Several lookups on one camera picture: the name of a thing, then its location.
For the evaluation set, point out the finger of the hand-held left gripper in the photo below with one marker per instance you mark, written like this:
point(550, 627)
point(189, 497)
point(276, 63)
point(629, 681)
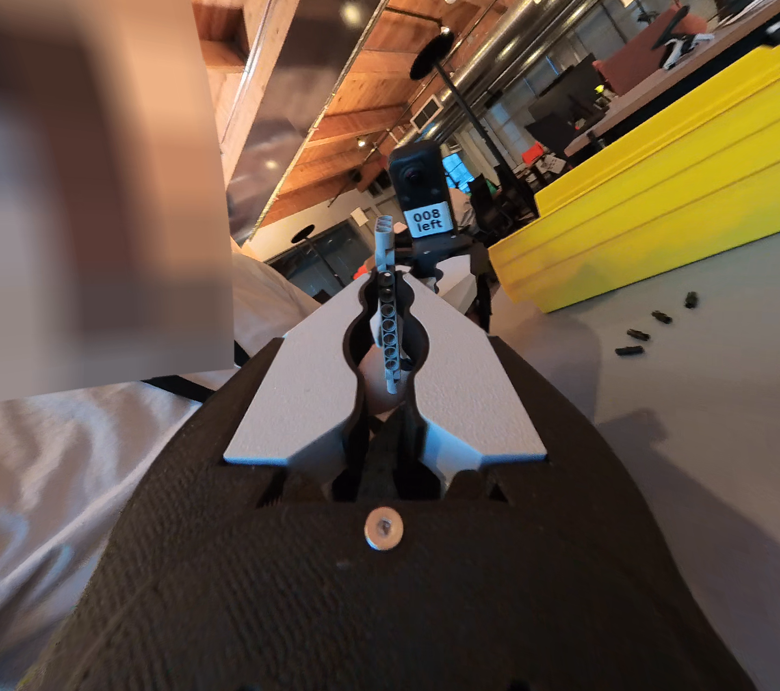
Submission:
point(457, 277)

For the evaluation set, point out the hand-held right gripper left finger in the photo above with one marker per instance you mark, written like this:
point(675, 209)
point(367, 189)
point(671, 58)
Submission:
point(292, 398)

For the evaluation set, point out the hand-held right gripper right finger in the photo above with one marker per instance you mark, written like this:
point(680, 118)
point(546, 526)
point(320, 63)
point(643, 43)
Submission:
point(475, 398)

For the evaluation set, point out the grey perforated building beam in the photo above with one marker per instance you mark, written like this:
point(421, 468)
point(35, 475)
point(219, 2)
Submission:
point(390, 331)

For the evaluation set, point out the black floor lamp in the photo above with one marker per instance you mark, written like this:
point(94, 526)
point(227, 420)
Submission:
point(303, 233)
point(431, 54)

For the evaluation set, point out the black monitor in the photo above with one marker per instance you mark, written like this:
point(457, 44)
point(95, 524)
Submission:
point(567, 94)

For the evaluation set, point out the beige background table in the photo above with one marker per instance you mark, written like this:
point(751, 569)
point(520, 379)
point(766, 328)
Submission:
point(670, 82)

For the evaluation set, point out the white office chair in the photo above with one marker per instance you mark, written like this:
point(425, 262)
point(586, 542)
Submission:
point(682, 42)

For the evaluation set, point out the silver ventilation duct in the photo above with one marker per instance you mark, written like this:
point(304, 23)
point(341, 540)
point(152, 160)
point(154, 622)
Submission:
point(536, 15)

